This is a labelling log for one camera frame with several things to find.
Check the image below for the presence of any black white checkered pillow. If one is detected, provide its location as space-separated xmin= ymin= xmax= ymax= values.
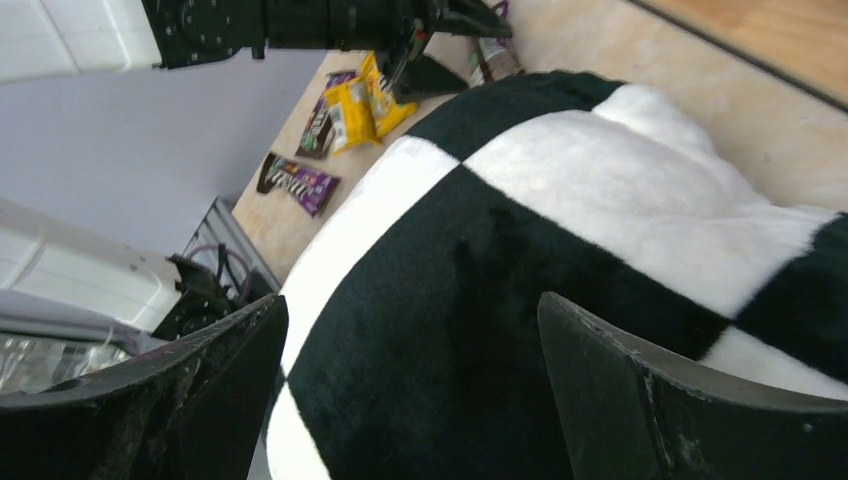
xmin=266 ymin=71 xmax=847 ymax=479

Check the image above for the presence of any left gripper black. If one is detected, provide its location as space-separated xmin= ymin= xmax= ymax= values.
xmin=264 ymin=0 xmax=512 ymax=103

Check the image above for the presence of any purple candy bag near base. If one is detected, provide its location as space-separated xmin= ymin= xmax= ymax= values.
xmin=256 ymin=152 xmax=341 ymax=218

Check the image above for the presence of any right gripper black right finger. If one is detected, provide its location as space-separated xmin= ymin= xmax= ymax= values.
xmin=537 ymin=292 xmax=847 ymax=479

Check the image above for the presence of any purple brown candy bag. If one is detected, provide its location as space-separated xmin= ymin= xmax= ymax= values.
xmin=469 ymin=38 xmax=526 ymax=87

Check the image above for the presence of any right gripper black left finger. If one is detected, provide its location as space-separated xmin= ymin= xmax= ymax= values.
xmin=1 ymin=294 xmax=288 ymax=479

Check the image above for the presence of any black wire wooden shelf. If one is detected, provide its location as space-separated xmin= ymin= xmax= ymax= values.
xmin=636 ymin=0 xmax=847 ymax=111

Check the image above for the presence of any purple brown bag under arm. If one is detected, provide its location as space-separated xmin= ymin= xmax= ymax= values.
xmin=295 ymin=70 xmax=357 ymax=160

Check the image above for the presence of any yellow candy bag on table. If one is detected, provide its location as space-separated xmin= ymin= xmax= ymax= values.
xmin=360 ymin=51 xmax=419 ymax=139

